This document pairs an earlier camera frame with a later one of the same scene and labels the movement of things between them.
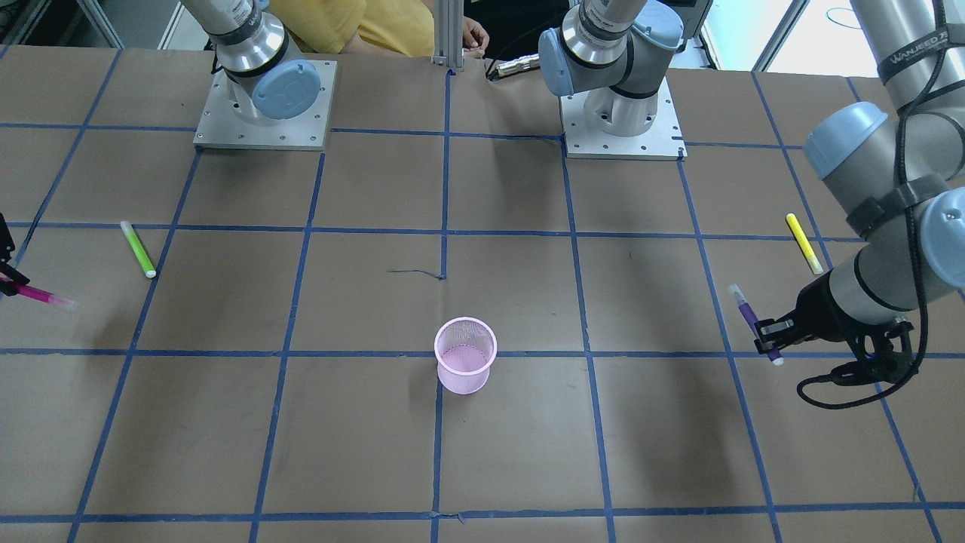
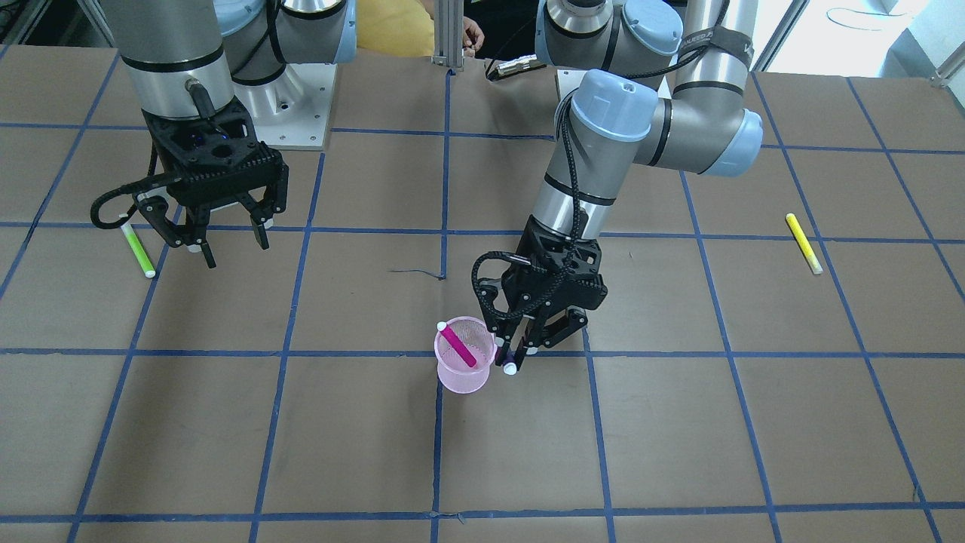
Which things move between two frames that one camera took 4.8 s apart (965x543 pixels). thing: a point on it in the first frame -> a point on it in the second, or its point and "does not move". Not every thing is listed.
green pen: [138, 249] does not move
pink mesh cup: [464, 348] does not move
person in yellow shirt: [388, 28] does not move
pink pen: [41, 295] -> [458, 346]
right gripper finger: [7, 272] -> [211, 161]
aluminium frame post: [448, 20] does not move
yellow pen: [804, 243] does not move
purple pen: [774, 354] -> [510, 363]
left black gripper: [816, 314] -> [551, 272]
